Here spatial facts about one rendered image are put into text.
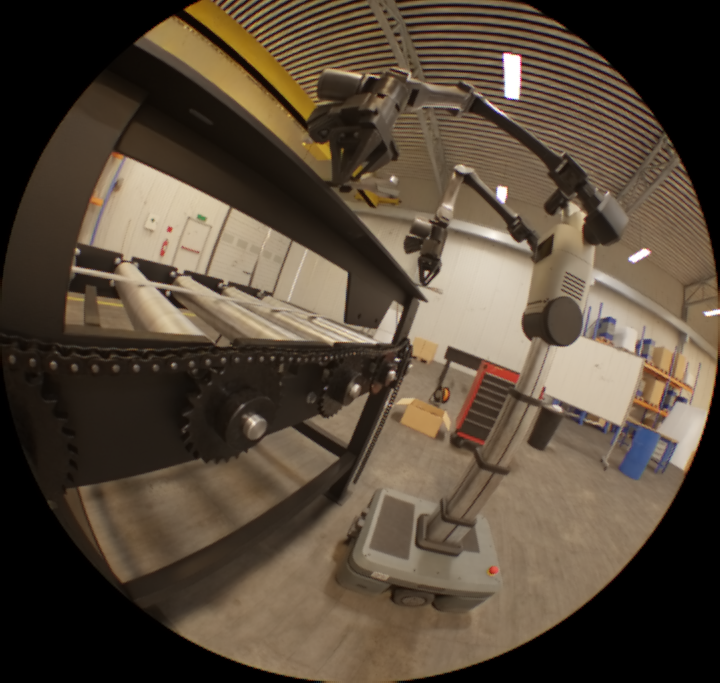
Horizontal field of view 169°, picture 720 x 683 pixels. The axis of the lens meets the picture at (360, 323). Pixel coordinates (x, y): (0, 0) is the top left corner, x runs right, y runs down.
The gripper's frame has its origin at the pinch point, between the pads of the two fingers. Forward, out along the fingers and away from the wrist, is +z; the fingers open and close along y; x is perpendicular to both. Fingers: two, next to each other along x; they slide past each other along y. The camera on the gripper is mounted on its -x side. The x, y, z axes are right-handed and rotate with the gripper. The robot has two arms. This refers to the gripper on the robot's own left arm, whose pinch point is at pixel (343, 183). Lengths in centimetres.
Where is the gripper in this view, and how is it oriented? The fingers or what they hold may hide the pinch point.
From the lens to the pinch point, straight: 30.9
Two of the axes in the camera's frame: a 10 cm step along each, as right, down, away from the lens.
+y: -4.0, -0.8, -9.1
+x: 8.5, 3.3, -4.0
